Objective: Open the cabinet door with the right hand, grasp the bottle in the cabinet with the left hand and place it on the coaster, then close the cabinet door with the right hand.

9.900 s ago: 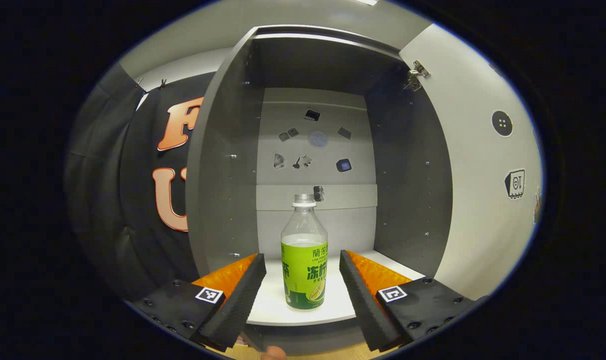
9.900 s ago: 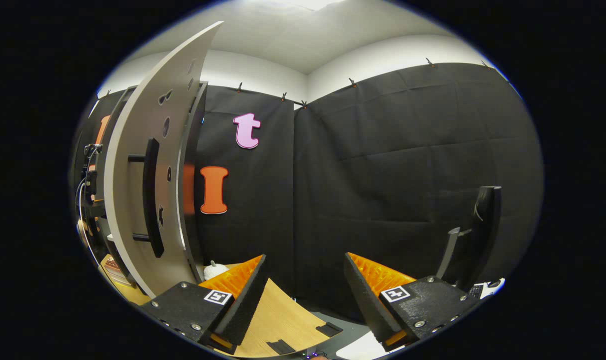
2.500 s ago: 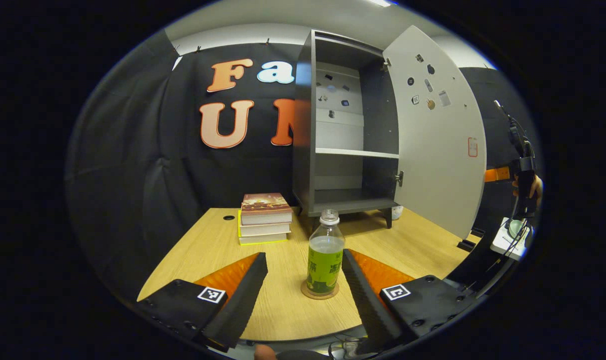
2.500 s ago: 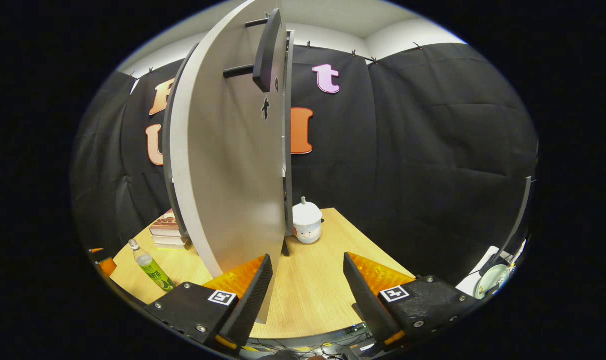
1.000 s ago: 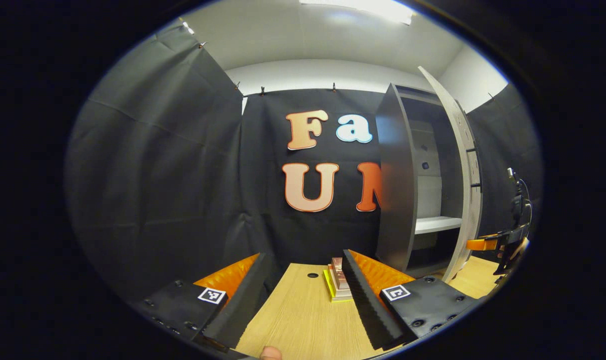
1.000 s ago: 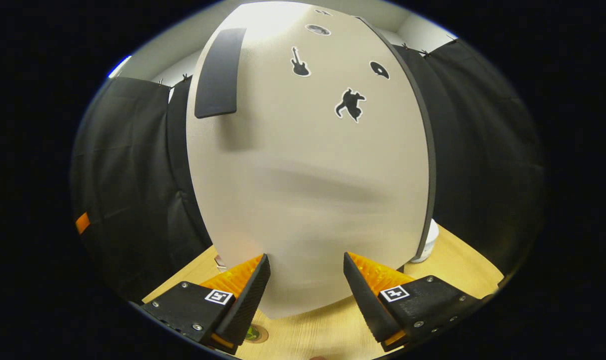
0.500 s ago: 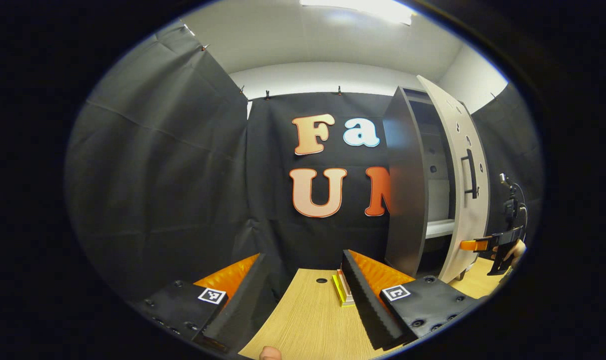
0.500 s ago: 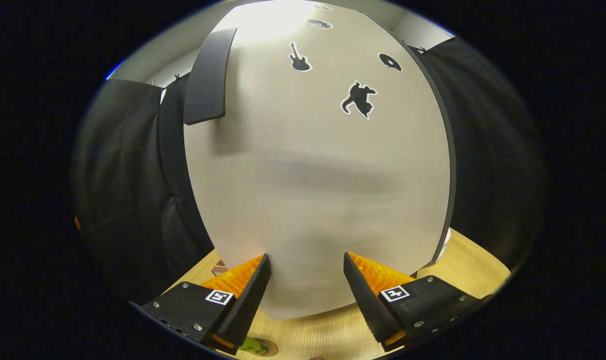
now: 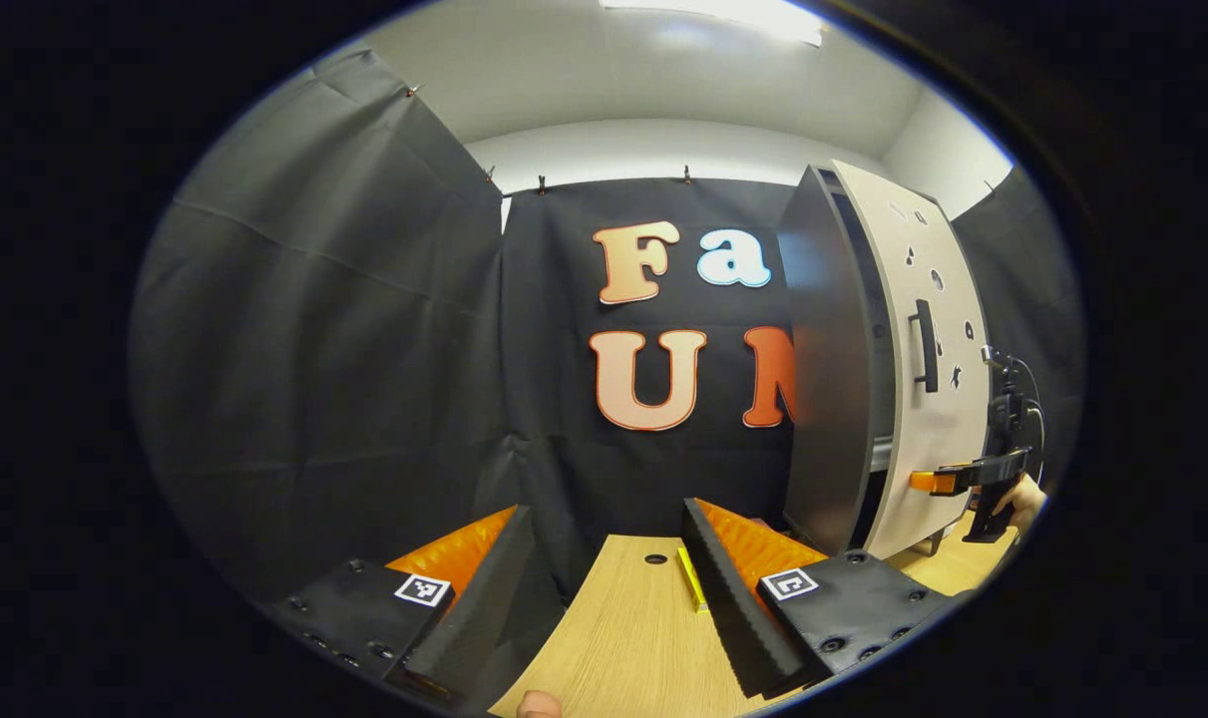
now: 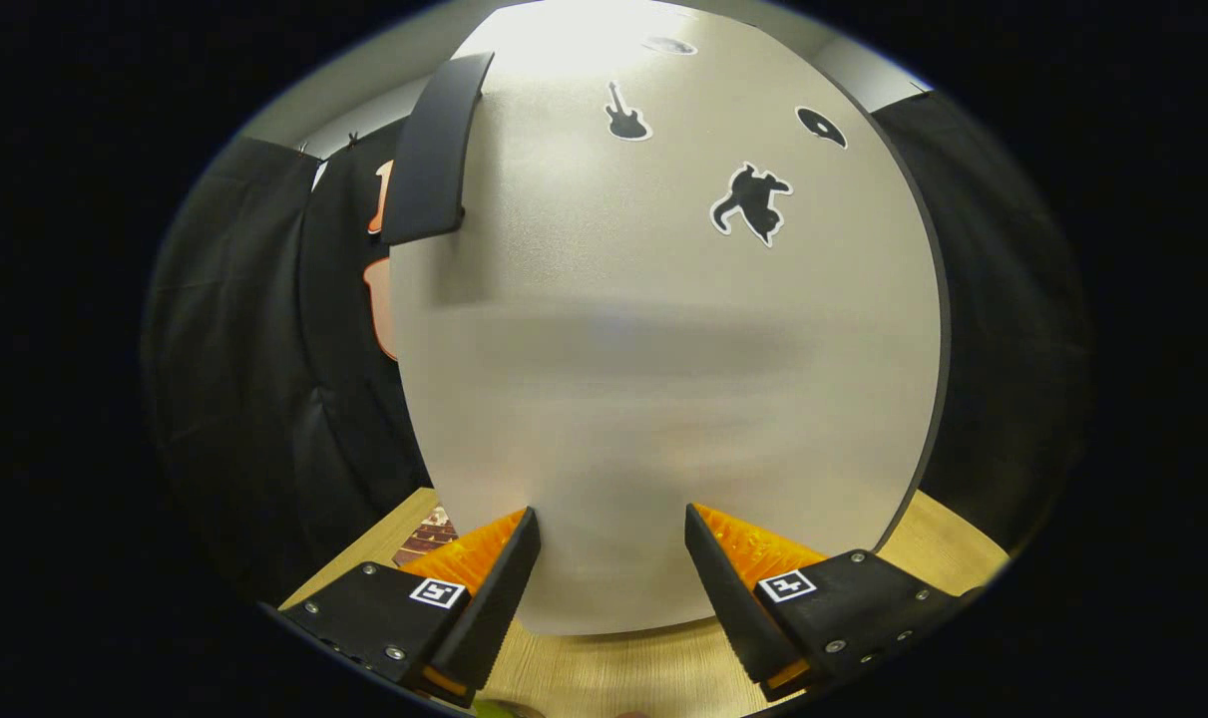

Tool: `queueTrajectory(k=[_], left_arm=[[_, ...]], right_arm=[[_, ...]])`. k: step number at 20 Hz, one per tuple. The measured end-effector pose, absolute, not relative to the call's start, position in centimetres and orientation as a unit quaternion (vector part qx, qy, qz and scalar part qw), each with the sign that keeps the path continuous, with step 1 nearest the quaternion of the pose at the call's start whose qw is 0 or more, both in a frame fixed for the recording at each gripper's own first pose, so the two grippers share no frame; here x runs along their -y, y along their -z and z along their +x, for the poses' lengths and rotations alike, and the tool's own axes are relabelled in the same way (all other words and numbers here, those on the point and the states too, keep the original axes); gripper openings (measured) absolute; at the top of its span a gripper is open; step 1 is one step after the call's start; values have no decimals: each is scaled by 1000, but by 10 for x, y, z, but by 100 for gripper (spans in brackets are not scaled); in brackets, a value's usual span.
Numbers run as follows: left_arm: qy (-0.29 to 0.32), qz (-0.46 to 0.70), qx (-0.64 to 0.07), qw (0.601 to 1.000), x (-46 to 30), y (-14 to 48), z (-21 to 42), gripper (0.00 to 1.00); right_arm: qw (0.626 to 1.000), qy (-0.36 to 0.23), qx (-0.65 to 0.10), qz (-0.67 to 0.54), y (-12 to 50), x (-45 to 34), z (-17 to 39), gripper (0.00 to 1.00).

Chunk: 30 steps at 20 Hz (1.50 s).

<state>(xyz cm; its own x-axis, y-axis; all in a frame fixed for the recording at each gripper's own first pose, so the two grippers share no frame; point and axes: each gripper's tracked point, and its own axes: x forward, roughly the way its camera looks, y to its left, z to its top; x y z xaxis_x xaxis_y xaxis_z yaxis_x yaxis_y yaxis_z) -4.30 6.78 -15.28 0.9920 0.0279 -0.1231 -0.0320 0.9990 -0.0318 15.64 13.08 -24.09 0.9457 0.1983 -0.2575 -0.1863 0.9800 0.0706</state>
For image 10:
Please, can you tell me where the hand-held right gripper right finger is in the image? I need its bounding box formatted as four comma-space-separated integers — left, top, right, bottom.
685, 503, 984, 702

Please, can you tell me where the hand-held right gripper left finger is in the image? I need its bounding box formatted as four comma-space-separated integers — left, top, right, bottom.
279, 507, 542, 709

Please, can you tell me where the beige cabinet door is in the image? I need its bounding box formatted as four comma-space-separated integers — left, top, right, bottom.
389, 0, 952, 637

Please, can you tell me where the red picture book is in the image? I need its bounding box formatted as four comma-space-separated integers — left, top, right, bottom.
392, 504, 460, 567

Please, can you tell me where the black backdrop cloth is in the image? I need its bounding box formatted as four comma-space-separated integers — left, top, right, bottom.
143, 90, 1093, 599

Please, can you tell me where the black door handle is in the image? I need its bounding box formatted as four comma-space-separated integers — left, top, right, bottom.
382, 52, 496, 246

